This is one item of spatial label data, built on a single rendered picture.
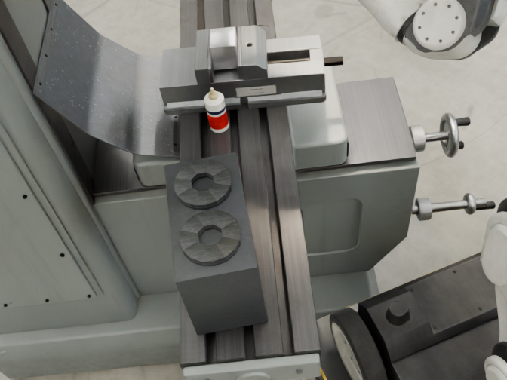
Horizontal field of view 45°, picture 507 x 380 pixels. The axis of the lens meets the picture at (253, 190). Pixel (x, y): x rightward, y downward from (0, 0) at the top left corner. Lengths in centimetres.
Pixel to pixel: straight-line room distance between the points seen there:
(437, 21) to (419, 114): 161
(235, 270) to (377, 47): 206
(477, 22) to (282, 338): 58
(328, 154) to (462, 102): 128
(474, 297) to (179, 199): 75
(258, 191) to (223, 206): 25
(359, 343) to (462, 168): 119
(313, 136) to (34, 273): 80
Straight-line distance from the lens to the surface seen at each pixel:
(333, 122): 144
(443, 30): 97
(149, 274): 182
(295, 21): 299
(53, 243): 158
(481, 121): 258
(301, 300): 106
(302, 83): 131
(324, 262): 181
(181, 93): 132
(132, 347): 193
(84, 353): 198
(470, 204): 169
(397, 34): 104
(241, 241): 91
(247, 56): 128
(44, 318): 194
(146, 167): 143
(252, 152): 125
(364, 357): 136
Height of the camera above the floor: 186
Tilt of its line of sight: 53 degrees down
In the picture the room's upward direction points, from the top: 9 degrees counter-clockwise
